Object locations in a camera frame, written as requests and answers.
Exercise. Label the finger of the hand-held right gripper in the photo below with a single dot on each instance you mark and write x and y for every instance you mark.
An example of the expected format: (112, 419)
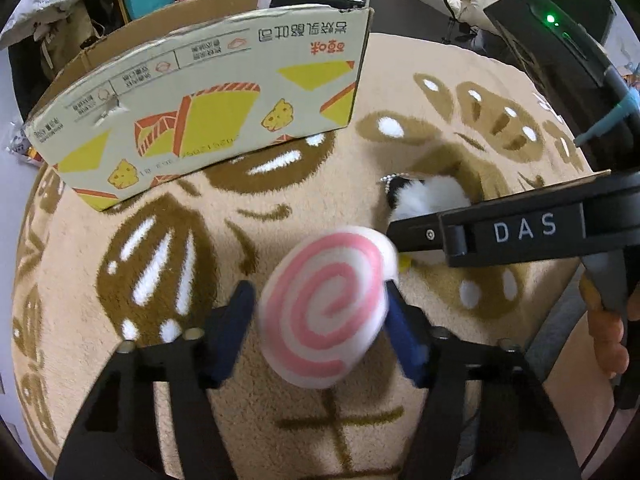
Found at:
(417, 232)

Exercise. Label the olive bag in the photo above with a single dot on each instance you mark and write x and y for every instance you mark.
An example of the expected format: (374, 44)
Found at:
(70, 45)

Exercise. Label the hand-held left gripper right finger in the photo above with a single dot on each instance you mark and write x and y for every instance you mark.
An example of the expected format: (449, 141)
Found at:
(406, 342)

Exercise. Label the black and white fluffy plush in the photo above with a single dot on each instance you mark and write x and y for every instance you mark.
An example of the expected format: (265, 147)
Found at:
(440, 195)

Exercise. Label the person's leg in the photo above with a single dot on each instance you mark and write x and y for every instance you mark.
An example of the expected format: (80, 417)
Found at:
(570, 365)

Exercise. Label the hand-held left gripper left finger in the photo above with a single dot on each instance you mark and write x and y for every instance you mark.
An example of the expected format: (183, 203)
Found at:
(232, 332)

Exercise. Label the printed cardboard box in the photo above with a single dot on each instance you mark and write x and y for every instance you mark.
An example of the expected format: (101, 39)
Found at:
(200, 85)

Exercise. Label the white patterned snack bag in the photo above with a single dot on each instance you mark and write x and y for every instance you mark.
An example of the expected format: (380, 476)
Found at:
(22, 145)

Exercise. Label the person's right hand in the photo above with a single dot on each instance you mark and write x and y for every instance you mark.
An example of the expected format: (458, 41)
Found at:
(607, 340)

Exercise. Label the pink swirl round plush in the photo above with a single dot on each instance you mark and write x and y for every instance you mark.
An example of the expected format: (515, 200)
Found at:
(320, 310)

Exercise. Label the beige patterned round rug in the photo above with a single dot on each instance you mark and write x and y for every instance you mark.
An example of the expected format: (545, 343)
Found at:
(150, 220)

